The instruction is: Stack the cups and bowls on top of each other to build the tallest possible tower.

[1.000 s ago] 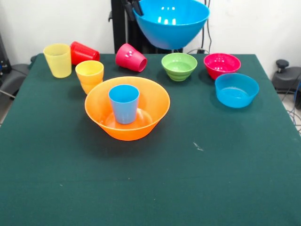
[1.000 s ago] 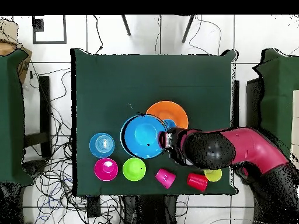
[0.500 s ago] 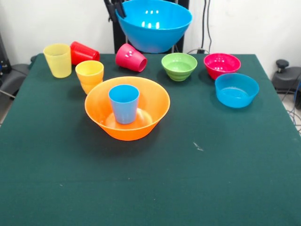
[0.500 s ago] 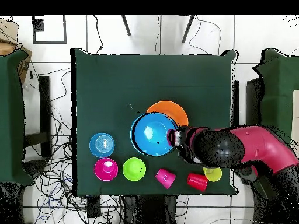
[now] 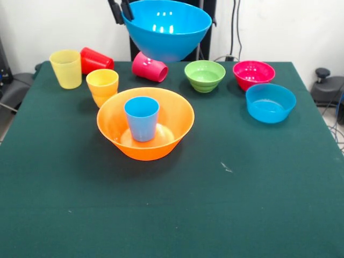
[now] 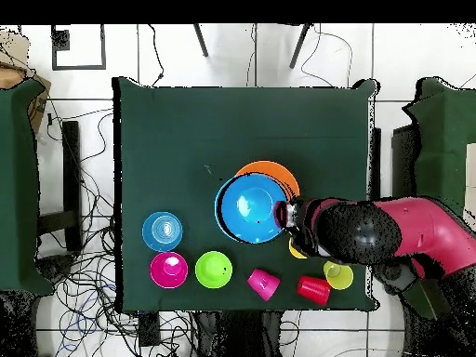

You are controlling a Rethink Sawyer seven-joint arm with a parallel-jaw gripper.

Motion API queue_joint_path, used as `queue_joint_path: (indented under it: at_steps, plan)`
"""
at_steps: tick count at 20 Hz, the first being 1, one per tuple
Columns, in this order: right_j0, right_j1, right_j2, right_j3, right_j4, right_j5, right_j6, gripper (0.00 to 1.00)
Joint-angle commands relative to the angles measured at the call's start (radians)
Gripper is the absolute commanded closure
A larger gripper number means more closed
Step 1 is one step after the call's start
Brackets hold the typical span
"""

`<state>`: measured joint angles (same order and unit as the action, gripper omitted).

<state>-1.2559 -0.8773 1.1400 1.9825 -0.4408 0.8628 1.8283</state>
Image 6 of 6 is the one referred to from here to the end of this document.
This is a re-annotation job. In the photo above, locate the large blue bowl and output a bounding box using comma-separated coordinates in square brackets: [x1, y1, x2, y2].
[214, 173, 292, 245]

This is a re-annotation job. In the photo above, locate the large orange bowl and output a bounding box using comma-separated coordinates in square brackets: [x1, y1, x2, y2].
[234, 160, 301, 199]

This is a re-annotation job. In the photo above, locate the pink cup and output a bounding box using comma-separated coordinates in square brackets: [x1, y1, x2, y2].
[246, 268, 282, 303]

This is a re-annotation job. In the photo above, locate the red cup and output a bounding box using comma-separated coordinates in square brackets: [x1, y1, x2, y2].
[296, 274, 332, 307]

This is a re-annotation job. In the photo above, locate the small yellow orange cup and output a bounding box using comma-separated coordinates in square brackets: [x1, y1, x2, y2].
[288, 237, 309, 260]

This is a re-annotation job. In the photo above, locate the green bowl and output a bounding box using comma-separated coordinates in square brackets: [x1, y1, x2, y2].
[194, 250, 234, 290]

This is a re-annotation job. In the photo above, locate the pale yellow cup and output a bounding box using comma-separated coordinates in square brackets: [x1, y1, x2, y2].
[322, 258, 355, 291]

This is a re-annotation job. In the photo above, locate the dark green table cloth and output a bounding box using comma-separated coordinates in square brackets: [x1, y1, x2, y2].
[112, 76, 380, 313]

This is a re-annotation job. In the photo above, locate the grey chair base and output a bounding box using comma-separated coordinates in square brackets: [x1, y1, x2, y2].
[34, 254, 77, 285]
[373, 259, 417, 297]

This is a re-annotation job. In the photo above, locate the black computer case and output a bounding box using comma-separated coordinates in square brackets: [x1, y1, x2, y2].
[390, 124, 419, 200]

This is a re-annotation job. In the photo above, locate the light blue shallow bowl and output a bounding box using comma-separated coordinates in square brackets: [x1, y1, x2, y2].
[141, 211, 184, 253]

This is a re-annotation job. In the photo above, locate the pink bowl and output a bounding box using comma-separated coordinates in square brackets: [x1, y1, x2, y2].
[149, 251, 190, 290]

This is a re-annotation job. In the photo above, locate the green cloth side table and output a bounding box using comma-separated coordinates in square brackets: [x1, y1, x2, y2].
[401, 76, 476, 321]
[0, 79, 53, 298]

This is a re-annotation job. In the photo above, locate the cardboard box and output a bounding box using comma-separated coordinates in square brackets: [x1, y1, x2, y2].
[0, 31, 52, 135]

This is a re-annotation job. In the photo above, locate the black cable with plug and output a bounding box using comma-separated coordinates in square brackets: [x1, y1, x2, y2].
[147, 23, 165, 87]

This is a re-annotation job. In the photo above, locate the camera tripod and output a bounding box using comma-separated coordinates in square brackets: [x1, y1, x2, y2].
[192, 22, 311, 71]

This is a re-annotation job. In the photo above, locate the black metal frame bar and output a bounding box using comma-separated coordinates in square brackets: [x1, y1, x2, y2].
[38, 120, 84, 254]

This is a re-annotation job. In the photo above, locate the black square floor frame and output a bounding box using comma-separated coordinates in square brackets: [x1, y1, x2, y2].
[50, 24, 107, 71]

